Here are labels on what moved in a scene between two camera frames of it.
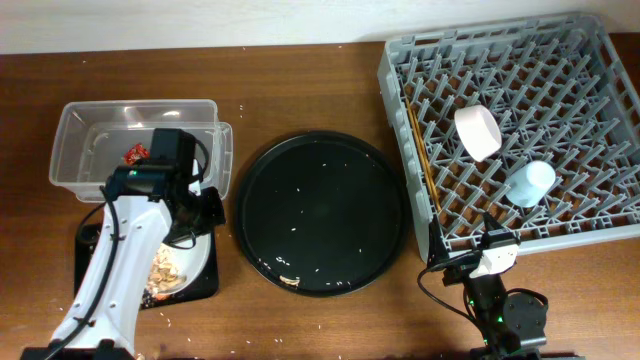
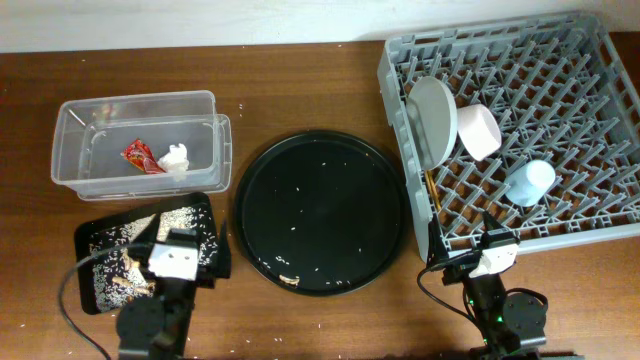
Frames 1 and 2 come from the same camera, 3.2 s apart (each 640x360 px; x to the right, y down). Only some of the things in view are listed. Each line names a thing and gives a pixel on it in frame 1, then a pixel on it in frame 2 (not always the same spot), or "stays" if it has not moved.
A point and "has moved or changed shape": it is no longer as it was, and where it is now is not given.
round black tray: (322, 214) stays
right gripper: (439, 249) stays
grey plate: (190, 261) has moved or changed shape
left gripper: (215, 218) to (221, 258)
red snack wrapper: (133, 155) stays
